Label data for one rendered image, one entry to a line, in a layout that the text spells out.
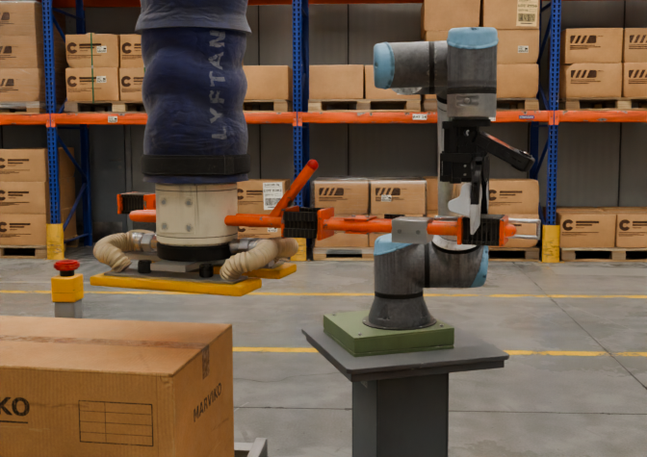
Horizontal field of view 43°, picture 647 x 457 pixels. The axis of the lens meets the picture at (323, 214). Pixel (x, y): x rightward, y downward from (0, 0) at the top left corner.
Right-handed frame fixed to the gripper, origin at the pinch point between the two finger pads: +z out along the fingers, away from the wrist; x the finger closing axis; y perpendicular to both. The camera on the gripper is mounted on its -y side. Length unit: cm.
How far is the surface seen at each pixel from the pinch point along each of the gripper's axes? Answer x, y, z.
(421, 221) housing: 3.7, 10.5, -1.0
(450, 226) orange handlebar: 3.3, 5.1, -0.2
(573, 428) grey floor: -236, -5, 121
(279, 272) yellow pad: -3.6, 42.7, 11.7
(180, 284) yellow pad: 16, 55, 12
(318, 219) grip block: 5.0, 30.7, -0.8
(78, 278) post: -34, 117, 23
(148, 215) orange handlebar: 4, 69, 0
